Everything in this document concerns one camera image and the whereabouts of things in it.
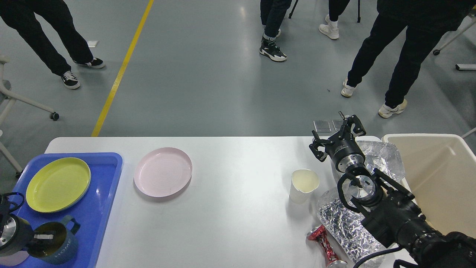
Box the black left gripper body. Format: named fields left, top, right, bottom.
left=0, top=214, right=34, bottom=256

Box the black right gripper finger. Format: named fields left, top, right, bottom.
left=309, top=130, right=330, bottom=162
left=337, top=111, right=367, bottom=141

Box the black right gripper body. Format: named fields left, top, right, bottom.
left=326, top=140, right=365, bottom=173

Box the dark blue mug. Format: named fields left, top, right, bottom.
left=27, top=215, right=81, bottom=265

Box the pink plate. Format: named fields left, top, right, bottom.
left=134, top=147, right=193, bottom=197

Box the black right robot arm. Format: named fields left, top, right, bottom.
left=309, top=112, right=475, bottom=268

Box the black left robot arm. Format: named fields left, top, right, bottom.
left=0, top=192, right=57, bottom=256

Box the right metal floor plate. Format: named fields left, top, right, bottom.
left=332, top=119, right=344, bottom=132

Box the metal floor plate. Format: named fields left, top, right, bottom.
left=313, top=120, right=332, bottom=133
left=332, top=119, right=344, bottom=132

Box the left metal floor plate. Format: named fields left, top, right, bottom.
left=313, top=120, right=332, bottom=133

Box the pink mug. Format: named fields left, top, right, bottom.
left=0, top=251, right=29, bottom=267

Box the white paper cup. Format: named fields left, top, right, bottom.
left=289, top=169, right=320, bottom=204

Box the far foil tray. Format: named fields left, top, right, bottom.
left=356, top=140, right=406, bottom=184

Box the foil tray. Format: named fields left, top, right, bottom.
left=316, top=187, right=385, bottom=263
left=356, top=140, right=406, bottom=184

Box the yellow plate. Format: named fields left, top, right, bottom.
left=25, top=157, right=91, bottom=213

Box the blue plastic tray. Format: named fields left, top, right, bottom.
left=13, top=152, right=123, bottom=268

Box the near foil tray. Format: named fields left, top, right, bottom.
left=316, top=187, right=385, bottom=263

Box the crushed red can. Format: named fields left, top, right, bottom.
left=306, top=224, right=347, bottom=268

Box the beige plastic bin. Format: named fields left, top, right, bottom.
left=382, top=133, right=476, bottom=237

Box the person with white sneakers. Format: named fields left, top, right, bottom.
left=318, top=0, right=350, bottom=40

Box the white chair leg right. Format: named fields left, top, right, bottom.
left=433, top=13, right=476, bottom=56

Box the white bar on floor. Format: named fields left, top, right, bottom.
left=455, top=63, right=476, bottom=71

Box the white chair base left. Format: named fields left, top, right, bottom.
left=0, top=54, right=60, bottom=179

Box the person in dark jeans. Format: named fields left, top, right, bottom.
left=260, top=0, right=292, bottom=62

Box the person in black pants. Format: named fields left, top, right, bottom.
left=341, top=0, right=476, bottom=119

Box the white paper on floor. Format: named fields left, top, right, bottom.
left=87, top=40, right=99, bottom=48

